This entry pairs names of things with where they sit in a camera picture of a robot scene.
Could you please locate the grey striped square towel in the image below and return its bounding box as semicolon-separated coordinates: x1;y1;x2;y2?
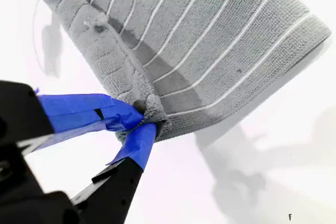
23;0;332;143

